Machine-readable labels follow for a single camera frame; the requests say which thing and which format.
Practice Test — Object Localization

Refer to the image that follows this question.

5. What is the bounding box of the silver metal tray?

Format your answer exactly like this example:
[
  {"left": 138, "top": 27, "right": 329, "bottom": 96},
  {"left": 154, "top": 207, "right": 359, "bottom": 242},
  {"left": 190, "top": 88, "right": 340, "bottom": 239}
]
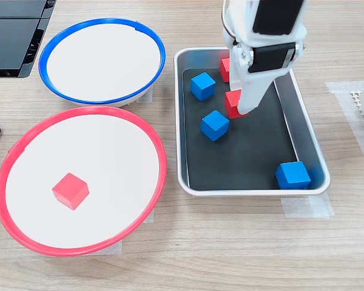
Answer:
[{"left": 173, "top": 46, "right": 331, "bottom": 197}]

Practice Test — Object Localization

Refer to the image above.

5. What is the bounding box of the black tray liner mat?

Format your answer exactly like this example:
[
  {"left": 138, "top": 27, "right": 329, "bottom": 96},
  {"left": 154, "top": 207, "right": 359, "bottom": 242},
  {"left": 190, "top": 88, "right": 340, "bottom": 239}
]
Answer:
[{"left": 181, "top": 67, "right": 300, "bottom": 191}]

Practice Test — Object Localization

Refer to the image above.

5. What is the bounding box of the black electronic device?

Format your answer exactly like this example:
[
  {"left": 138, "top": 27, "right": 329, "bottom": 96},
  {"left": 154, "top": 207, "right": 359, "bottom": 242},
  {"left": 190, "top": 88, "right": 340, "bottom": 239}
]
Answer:
[{"left": 0, "top": 0, "right": 58, "bottom": 79}]

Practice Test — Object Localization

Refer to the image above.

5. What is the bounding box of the blue rimmed white dish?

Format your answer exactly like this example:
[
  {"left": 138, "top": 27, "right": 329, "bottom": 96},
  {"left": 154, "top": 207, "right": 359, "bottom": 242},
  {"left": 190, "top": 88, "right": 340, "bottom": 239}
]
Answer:
[{"left": 38, "top": 18, "right": 167, "bottom": 109}]

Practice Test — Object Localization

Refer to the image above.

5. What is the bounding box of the blue cube block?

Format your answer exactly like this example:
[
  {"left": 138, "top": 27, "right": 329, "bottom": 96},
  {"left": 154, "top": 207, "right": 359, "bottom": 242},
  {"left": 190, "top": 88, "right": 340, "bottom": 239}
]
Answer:
[
  {"left": 200, "top": 110, "right": 231, "bottom": 142},
  {"left": 190, "top": 72, "right": 217, "bottom": 102},
  {"left": 275, "top": 161, "right": 312, "bottom": 190}
]

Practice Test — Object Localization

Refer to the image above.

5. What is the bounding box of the white mesh grip mat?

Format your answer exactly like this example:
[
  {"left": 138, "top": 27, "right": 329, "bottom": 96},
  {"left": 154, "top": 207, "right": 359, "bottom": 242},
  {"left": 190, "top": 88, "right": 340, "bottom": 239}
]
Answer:
[{"left": 350, "top": 90, "right": 364, "bottom": 139}]

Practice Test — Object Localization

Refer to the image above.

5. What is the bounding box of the red cube block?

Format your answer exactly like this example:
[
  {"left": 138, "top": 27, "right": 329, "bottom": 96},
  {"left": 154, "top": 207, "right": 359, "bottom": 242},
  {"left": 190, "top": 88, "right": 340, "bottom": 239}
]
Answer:
[
  {"left": 224, "top": 89, "right": 249, "bottom": 119},
  {"left": 51, "top": 172, "right": 90, "bottom": 210},
  {"left": 220, "top": 57, "right": 231, "bottom": 83}
]

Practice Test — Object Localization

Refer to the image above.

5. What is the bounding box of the red rimmed white dish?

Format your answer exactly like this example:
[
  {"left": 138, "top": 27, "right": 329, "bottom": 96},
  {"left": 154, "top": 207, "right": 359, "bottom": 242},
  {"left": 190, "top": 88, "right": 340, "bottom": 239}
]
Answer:
[{"left": 0, "top": 105, "right": 168, "bottom": 258}]

